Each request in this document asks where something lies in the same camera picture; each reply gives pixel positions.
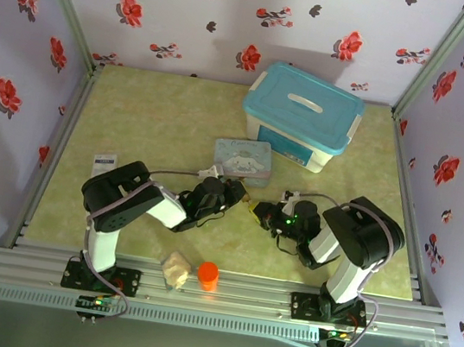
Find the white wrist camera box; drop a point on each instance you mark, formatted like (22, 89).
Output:
(291, 196)
(211, 171)

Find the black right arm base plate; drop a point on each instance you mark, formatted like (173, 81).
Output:
(303, 307)

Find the orange plastic cup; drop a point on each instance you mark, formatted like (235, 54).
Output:
(208, 275)

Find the wide aluminium base rail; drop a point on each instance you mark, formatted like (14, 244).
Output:
(247, 303)

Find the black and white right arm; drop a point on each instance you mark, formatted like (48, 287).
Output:
(367, 233)

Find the pale blue cartoon tin box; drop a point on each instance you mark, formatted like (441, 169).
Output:
(240, 159)

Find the blue lidded white storage box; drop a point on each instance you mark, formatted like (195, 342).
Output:
(302, 114)

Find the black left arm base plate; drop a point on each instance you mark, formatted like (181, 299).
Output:
(128, 282)

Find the beige crumpled bag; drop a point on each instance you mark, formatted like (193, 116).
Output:
(176, 271)

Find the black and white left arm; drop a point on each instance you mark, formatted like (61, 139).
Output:
(123, 196)

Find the aluminium side rail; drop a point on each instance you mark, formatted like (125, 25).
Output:
(412, 209)
(52, 155)

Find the white card with blue print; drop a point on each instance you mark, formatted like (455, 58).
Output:
(103, 163)

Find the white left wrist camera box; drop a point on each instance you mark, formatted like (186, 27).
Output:
(211, 171)

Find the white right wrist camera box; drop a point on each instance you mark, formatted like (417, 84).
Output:
(291, 196)

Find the aluminium frame post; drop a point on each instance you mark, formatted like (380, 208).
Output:
(439, 58)
(66, 5)

